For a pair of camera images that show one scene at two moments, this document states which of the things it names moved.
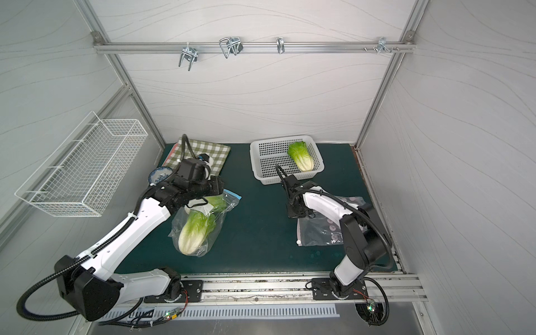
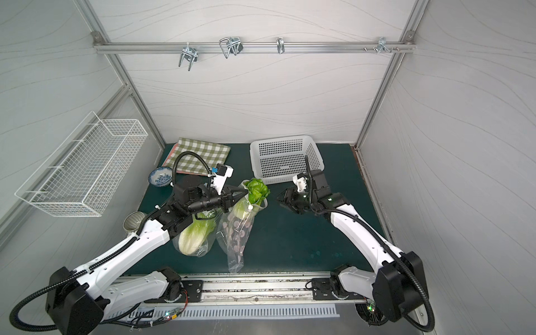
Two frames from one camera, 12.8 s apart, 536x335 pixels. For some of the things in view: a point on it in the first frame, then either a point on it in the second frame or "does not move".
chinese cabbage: x=299 y=151 -> x=257 y=190
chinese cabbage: x=196 y=227 does not move
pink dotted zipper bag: x=320 y=230 -> x=234 y=227
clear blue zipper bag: x=197 y=227 does not move
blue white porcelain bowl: x=158 y=174 does not move
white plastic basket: x=296 y=155 does not move
